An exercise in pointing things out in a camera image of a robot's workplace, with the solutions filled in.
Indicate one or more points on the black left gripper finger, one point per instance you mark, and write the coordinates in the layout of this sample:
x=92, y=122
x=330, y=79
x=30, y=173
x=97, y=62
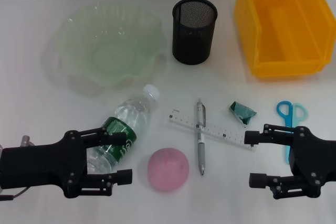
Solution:
x=123, y=177

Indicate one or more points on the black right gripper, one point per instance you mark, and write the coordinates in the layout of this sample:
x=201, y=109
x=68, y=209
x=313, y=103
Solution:
x=315, y=161

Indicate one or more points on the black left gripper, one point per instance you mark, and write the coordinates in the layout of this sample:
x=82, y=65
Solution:
x=39, y=165

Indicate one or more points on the clear green-label water bottle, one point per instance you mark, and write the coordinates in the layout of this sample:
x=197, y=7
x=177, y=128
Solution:
x=134, y=115

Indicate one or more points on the clear plastic ruler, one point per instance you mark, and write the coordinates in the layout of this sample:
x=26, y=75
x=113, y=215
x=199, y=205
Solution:
x=225, y=130

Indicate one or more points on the pink peach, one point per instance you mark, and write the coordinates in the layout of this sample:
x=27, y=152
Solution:
x=168, y=170

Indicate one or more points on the green plastic wrapper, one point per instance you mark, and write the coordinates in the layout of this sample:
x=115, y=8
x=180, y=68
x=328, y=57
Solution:
x=242, y=113

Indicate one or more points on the blue scissors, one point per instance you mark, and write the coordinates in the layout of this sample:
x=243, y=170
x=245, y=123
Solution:
x=287, y=115

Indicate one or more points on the grey clear ballpoint pen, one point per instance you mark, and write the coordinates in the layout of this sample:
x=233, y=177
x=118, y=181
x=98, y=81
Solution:
x=200, y=150

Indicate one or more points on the translucent green fruit plate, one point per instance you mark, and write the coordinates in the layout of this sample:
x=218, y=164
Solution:
x=105, y=51

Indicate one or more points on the black mesh pen holder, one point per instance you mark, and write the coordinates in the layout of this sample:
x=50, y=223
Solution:
x=193, y=43

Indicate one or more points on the left wrist silver connector stub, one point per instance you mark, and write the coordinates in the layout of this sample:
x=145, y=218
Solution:
x=26, y=140

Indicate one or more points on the yellow plastic bin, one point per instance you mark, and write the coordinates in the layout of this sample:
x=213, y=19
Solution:
x=288, y=37

